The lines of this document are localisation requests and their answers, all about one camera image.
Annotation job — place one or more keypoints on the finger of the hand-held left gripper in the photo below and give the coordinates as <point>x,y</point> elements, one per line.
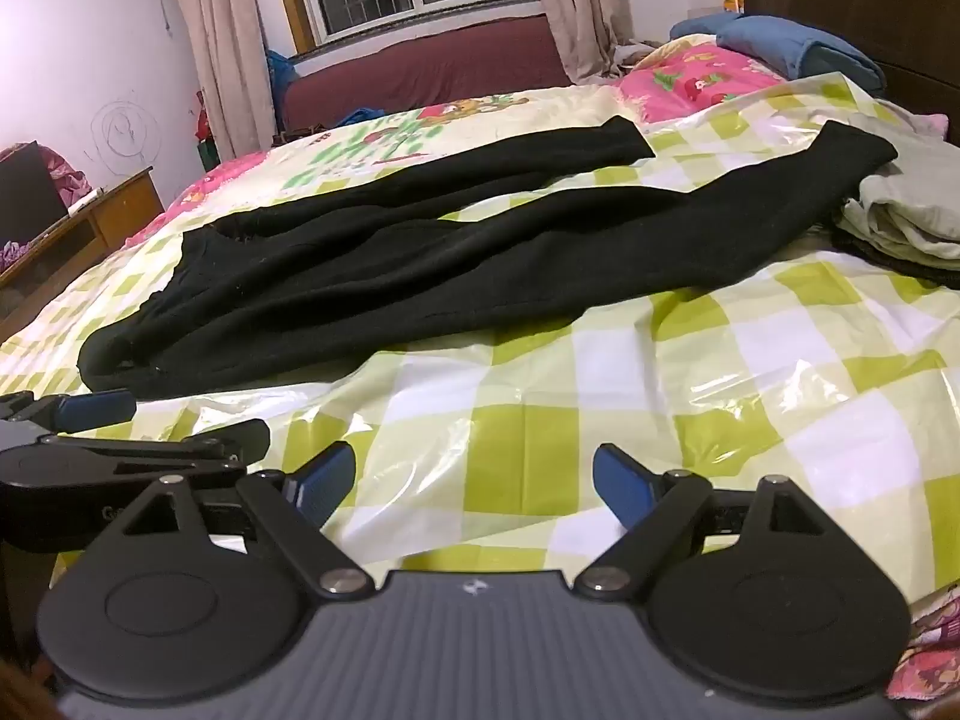
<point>94,410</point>
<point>225,441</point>

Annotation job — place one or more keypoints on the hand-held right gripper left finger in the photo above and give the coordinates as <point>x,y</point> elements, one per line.
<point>330,476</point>

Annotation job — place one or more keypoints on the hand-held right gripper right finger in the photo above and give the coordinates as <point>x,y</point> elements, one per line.
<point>619,484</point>

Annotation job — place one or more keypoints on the black pants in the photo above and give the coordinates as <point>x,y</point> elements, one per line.
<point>390,255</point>

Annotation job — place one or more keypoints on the green checked plastic sheet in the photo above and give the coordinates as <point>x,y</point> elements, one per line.
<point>675,390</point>

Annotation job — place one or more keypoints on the wooden desk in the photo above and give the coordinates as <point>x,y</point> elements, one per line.
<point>82,240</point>

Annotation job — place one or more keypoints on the black monitor with pink cloth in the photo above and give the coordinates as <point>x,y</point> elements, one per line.
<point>71,180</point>

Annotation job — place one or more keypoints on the cartoon printed bedsheet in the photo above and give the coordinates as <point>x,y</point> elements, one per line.
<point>337,142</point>

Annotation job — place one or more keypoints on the small blue cloth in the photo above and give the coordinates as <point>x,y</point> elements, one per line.
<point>361,117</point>

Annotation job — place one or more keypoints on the dark knitted folded cloth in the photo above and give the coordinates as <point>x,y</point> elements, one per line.
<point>892,259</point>

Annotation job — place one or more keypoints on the pink floral blanket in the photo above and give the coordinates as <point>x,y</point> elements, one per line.
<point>930,660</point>

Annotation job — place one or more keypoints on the blue crumpled cloth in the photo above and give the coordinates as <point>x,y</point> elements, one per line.
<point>281,71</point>

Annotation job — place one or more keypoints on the beige curtain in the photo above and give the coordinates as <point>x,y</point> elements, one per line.
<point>225,37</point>
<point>577,7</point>

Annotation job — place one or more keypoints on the grey folded clothes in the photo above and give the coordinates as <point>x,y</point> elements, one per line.
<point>911,202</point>

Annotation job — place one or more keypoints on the pink printed pillow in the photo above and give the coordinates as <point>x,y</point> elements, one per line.
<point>697,79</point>

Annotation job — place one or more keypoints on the maroon window seat cushion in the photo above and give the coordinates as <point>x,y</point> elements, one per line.
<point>420,67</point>

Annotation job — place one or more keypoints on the blue folded cloth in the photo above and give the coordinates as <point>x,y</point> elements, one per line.
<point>795,45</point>

